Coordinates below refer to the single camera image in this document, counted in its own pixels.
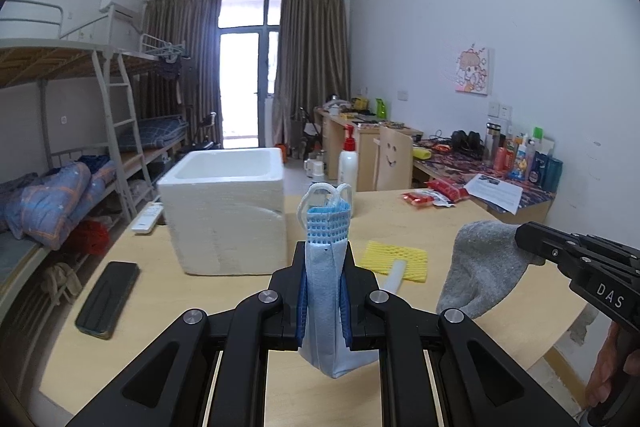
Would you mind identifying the black headphones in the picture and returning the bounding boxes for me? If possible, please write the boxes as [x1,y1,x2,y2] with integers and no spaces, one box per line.
[449,130,484,156]

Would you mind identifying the black folding cart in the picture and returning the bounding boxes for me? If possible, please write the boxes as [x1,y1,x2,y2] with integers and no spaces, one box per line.
[289,106,324,160]

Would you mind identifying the blue checked bedding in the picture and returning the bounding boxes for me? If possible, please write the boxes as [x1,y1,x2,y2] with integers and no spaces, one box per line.
[119,115,190,150]

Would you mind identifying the row of toiletry bottles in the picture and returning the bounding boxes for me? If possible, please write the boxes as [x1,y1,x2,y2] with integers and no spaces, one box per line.
[482,119,565,190]

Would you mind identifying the person's right hand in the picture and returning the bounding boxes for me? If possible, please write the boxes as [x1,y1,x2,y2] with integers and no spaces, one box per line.
[584,321,624,408]

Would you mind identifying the glass balcony door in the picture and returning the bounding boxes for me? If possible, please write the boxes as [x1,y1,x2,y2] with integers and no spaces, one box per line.
[218,0,284,149]

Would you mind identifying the white lotion bottle red pump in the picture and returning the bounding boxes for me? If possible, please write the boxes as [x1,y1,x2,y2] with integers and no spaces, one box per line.
[337,124,360,196]

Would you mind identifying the white and red snack packet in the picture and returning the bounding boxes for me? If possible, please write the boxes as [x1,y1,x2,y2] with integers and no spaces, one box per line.
[425,187,456,208]

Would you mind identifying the red net bag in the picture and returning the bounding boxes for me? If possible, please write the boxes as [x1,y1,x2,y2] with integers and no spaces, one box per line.
[74,216,112,257]

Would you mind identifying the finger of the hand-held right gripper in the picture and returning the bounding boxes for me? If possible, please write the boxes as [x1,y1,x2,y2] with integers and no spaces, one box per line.
[516,234,597,279]
[515,221,640,264]

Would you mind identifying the hanging dark clothes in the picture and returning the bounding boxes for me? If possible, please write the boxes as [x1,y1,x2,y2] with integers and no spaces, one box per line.
[152,56,184,80]

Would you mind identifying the brown curtain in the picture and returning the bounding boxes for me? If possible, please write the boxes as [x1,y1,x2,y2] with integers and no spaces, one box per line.
[142,0,222,148]
[279,0,351,144]

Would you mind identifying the beige cloth bundle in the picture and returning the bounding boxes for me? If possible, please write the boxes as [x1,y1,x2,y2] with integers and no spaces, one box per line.
[39,260,82,306]

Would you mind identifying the printed paper sheet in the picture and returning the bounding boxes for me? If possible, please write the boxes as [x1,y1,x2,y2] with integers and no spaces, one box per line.
[462,173,525,215]

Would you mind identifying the large red snack packet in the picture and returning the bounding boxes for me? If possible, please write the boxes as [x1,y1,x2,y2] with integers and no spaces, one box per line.
[427,178,470,202]

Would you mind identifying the metal bunk bed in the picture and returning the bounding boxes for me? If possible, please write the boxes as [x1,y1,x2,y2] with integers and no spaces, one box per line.
[120,32,191,174]
[0,0,166,323]

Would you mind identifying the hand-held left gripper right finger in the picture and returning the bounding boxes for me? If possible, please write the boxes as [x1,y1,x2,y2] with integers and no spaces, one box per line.
[339,241,578,427]

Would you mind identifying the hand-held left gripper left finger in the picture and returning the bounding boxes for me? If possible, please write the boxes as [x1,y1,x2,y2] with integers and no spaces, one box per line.
[65,241,307,427]

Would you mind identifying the wooden chair with smiley face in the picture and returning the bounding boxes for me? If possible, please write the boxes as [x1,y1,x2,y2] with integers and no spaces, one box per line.
[372,125,414,192]

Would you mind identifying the white remote control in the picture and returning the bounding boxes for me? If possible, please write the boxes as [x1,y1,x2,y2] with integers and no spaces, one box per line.
[131,201,165,236]

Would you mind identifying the grey sock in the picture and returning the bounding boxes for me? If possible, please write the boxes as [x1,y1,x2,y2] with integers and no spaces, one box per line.
[435,220,546,321]

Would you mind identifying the white foam box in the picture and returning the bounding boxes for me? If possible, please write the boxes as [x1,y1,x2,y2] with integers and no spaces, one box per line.
[156,147,289,278]

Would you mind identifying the white air conditioner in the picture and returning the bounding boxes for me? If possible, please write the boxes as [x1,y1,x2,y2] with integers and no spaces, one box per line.
[99,0,141,16]

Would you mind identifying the white bunk bed ladder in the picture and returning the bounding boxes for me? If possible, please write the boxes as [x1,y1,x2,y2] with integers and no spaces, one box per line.
[92,49,154,221]

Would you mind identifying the yellow foam net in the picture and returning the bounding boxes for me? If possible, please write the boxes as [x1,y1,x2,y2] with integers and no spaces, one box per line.
[360,240,430,284]

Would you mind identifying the desk with patterned cloth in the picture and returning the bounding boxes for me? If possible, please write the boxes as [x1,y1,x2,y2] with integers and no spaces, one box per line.
[412,139,557,228]

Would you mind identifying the pink cartoon wall picture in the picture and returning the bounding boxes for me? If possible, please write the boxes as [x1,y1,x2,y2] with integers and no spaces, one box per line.
[454,42,496,97]

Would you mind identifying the blue plaid quilt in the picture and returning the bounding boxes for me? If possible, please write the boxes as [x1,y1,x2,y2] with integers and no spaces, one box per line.
[0,161,119,251]

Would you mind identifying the black smartphone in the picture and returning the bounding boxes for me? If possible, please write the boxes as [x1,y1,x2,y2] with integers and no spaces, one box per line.
[74,260,141,341]

